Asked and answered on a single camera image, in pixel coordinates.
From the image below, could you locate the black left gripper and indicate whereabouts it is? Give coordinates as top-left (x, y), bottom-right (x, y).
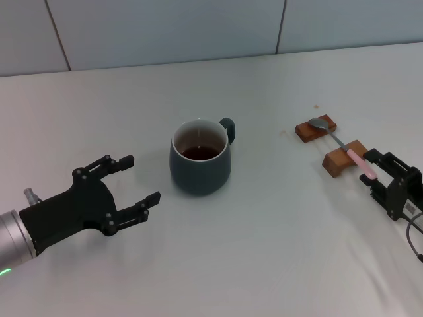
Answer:
top-left (19, 154), bottom-right (162, 257)

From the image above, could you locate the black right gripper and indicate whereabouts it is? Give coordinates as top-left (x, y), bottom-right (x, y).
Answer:
top-left (359, 148), bottom-right (423, 221)

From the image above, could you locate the dark grey ceramic cup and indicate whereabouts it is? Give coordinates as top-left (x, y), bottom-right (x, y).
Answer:
top-left (169, 117), bottom-right (237, 197)

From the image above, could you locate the pink handled metal spoon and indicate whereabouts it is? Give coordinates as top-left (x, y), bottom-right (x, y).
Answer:
top-left (309, 118), bottom-right (378, 181)

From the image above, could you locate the tall brown wooden block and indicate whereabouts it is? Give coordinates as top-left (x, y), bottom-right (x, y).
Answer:
top-left (322, 139), bottom-right (370, 178)

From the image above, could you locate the flat brown wooden block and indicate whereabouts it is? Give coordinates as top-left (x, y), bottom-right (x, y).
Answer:
top-left (294, 114), bottom-right (338, 143)

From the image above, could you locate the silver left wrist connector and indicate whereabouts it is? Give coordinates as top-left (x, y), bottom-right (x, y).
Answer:
top-left (23, 187), bottom-right (42, 205)

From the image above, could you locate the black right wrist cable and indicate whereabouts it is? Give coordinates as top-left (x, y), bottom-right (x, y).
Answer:
top-left (406, 213), bottom-right (423, 264)

